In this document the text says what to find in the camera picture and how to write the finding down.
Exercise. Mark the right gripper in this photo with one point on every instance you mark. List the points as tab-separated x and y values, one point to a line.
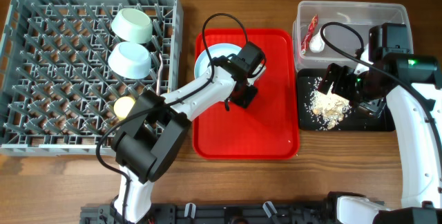
344	73

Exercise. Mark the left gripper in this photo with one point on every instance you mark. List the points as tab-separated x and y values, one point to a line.
244	101

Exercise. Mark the rice and food scraps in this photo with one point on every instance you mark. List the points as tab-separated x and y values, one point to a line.
327	110

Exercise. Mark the white napkin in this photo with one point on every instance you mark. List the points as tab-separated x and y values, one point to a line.
317	44

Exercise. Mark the red sauce packet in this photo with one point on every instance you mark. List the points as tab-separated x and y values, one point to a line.
310	32

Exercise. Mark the light blue plate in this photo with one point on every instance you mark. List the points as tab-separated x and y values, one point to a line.
223	49

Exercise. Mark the white plastic fork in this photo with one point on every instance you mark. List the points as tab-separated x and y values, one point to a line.
159	74

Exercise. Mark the light blue small bowl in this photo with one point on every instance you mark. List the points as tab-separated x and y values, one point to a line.
130	60

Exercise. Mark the yellow plastic cup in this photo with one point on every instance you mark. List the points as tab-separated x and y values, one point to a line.
123	106

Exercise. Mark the green bowl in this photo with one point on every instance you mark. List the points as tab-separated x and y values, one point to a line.
132	25

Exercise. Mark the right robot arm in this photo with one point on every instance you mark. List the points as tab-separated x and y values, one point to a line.
411	86

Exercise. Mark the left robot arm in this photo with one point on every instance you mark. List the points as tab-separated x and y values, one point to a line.
148	140

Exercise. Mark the black waste tray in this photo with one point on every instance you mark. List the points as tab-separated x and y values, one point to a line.
307	81

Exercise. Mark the grey dishwasher rack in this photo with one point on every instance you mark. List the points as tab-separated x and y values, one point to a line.
57	90

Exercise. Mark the red plastic tray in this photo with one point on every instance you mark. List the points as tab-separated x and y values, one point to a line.
268	128

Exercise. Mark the clear plastic bin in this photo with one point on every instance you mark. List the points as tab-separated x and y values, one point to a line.
361	16

